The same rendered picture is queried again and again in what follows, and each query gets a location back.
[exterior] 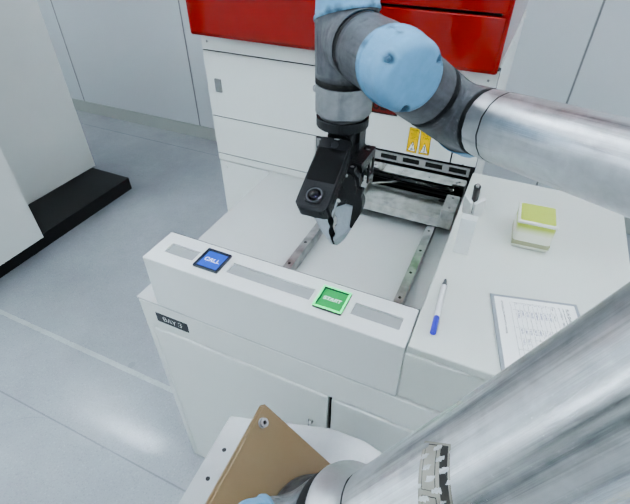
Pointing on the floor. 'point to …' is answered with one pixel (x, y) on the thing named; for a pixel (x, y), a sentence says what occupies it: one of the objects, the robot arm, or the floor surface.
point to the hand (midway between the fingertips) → (332, 240)
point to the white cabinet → (267, 387)
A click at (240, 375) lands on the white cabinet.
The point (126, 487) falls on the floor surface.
